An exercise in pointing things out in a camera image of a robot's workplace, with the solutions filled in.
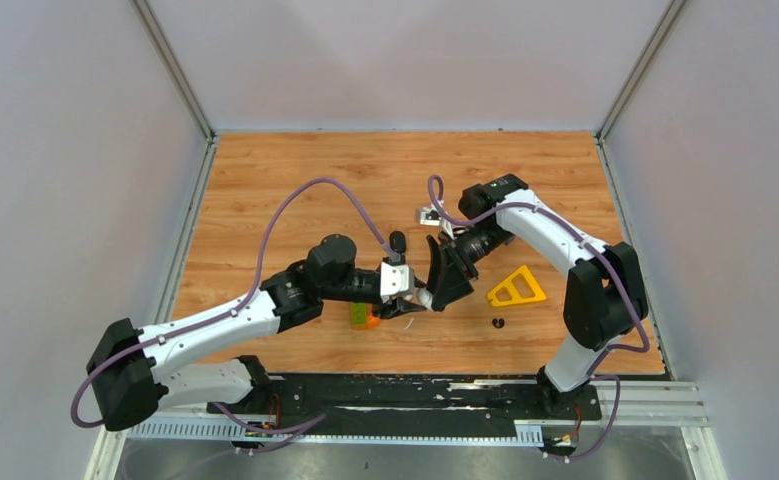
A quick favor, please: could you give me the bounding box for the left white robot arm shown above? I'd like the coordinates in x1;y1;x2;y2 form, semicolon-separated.
86;231;422;431

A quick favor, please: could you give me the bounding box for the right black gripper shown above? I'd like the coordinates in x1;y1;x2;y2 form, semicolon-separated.
424;223;514;311

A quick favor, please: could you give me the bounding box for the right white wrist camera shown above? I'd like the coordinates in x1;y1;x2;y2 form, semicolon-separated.
415;206;442;227

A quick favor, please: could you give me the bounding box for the orange half ring block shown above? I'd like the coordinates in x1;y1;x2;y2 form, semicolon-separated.
351;311;383;330

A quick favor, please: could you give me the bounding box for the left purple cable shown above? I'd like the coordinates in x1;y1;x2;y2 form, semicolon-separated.
70;177;404;429

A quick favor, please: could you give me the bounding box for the black earbud case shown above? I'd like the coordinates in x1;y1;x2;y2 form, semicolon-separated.
389;230;407;255

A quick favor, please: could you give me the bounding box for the slotted cable duct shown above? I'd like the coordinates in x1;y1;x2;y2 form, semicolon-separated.
127;415;545;447

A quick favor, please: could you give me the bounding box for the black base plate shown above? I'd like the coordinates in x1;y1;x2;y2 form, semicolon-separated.
227;373;602;438

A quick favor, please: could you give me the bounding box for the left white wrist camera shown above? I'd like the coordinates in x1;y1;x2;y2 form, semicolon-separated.
379;262;415;301

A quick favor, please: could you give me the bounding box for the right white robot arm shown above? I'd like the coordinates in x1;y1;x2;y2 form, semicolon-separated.
419;174;650;418

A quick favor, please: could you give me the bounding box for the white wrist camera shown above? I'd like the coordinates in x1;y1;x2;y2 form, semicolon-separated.
415;206;442;227
379;262;415;301

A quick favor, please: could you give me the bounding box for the green toy brick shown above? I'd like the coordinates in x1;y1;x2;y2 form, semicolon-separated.
350;303;370;329

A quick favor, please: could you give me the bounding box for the white earbud charging case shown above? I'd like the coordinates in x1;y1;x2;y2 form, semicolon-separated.
416;288;433;311

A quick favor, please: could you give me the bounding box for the yellow triangle block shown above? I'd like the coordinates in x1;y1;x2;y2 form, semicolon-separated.
486;265;547;308

